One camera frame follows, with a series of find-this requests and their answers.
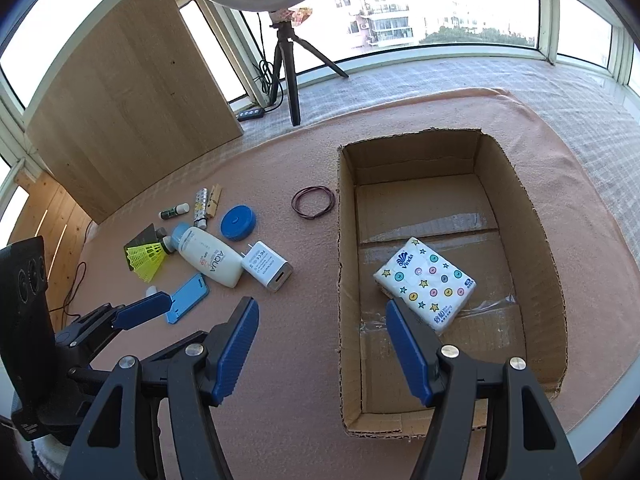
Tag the pink blanket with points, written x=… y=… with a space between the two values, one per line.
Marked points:
x=280 y=320

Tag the blue round tape measure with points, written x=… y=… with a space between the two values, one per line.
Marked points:
x=237 y=222

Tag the wooden clothespin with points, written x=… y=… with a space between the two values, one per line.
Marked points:
x=214 y=200

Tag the white charger plug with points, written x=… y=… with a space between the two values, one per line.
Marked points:
x=262 y=262

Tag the white patterned tissue pack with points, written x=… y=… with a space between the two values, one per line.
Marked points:
x=425 y=280

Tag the light wooden board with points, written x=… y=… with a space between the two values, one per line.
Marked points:
x=130 y=85

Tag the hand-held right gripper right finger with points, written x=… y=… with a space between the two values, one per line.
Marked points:
x=407 y=355

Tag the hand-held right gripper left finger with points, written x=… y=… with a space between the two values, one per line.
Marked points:
x=235 y=355

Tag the cardboard box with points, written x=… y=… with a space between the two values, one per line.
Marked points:
x=425 y=210

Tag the yellow shuttlecock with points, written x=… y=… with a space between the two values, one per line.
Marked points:
x=145 y=257

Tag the white lotion bottle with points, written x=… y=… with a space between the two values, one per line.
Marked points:
x=210 y=260

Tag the black tripod stand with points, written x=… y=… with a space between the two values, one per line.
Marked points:
x=292 y=85

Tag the green lip balm stick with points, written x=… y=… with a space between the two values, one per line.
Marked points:
x=172 y=212

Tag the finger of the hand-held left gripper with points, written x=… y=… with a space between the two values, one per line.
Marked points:
x=145 y=307

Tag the small white tube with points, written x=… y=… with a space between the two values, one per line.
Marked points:
x=151 y=291

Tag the white patterned lighter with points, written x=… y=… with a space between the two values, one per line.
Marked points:
x=201 y=205

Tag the wooden slatted frame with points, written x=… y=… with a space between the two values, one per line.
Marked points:
x=45 y=210

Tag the dark grey card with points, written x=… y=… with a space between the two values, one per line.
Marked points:
x=145 y=235

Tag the pink patterned packet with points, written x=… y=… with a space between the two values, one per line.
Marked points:
x=295 y=14

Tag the dark rubber bands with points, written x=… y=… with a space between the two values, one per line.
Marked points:
x=293 y=202

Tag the blue phone case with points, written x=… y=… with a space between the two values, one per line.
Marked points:
x=187 y=295

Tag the apartment building outside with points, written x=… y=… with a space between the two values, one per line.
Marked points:
x=380 y=10

